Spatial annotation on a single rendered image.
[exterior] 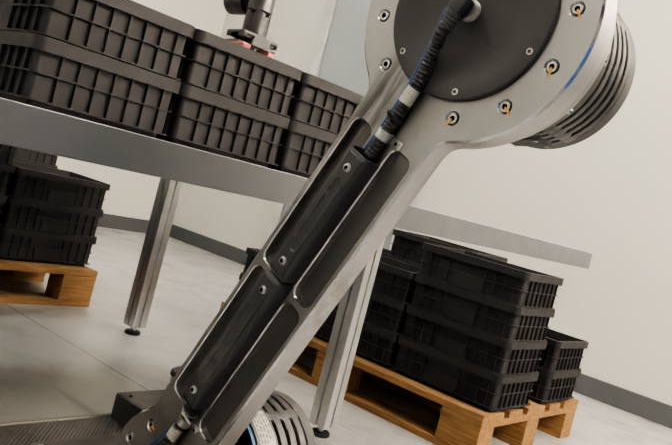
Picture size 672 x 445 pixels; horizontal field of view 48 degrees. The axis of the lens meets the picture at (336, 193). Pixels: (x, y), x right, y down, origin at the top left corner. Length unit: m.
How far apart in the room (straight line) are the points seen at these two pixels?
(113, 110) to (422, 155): 0.85
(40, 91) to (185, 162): 0.56
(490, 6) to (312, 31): 4.80
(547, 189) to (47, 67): 3.28
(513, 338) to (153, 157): 1.79
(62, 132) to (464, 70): 0.38
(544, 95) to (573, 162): 3.59
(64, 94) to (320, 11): 4.20
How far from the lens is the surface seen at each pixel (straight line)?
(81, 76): 1.41
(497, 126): 0.67
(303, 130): 1.72
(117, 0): 1.43
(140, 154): 0.82
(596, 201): 4.17
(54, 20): 1.39
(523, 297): 2.44
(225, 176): 0.90
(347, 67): 5.15
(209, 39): 1.54
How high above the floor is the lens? 0.70
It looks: level
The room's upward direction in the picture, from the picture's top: 15 degrees clockwise
